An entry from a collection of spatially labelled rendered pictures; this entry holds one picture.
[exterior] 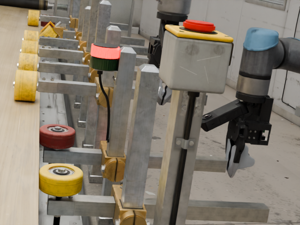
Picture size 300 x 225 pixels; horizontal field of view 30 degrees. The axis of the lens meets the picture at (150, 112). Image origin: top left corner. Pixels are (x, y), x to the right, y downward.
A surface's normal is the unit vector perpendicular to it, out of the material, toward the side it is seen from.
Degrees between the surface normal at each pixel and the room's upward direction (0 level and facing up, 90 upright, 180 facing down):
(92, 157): 90
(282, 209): 0
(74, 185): 90
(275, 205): 0
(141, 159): 90
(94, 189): 0
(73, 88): 90
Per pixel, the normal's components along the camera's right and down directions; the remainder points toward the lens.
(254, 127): 0.18, 0.28
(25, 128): 0.13, -0.96
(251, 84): -0.30, 0.21
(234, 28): -0.95, -0.04
